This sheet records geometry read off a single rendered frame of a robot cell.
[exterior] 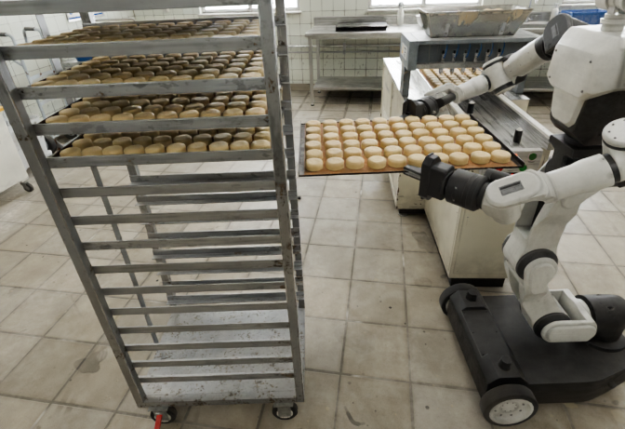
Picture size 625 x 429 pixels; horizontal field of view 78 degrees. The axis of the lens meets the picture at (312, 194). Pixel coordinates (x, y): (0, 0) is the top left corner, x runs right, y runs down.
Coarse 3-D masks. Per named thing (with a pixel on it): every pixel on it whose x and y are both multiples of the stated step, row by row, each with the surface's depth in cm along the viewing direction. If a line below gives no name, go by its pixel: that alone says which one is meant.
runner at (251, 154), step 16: (48, 160) 100; (64, 160) 100; (80, 160) 100; (96, 160) 100; (112, 160) 100; (128, 160) 100; (144, 160) 100; (160, 160) 100; (176, 160) 100; (192, 160) 100; (208, 160) 100; (224, 160) 100; (240, 160) 100
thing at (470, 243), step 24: (480, 120) 200; (504, 120) 198; (528, 144) 171; (432, 216) 242; (456, 216) 194; (480, 216) 188; (456, 240) 196; (480, 240) 195; (456, 264) 203; (480, 264) 202
